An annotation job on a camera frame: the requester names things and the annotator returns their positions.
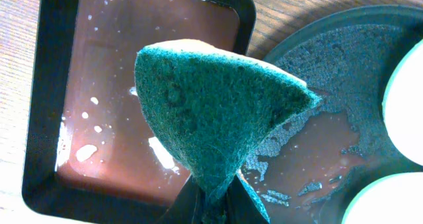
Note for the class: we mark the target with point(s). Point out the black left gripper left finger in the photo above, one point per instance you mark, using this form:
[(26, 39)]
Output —
[(188, 207)]

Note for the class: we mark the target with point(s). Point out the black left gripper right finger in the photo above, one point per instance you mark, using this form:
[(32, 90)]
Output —
[(240, 206)]

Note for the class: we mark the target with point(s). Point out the black rectangular tray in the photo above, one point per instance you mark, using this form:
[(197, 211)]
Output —
[(90, 155)]

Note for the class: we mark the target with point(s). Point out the light blue plate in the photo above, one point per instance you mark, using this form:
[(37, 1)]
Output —
[(402, 105), (394, 199)]

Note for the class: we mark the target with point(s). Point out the black round tray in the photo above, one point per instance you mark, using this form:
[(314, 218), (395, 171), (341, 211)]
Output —
[(310, 168)]

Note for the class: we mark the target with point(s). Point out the green orange sponge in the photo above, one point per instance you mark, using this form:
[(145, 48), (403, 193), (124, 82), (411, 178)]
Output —
[(210, 108)]

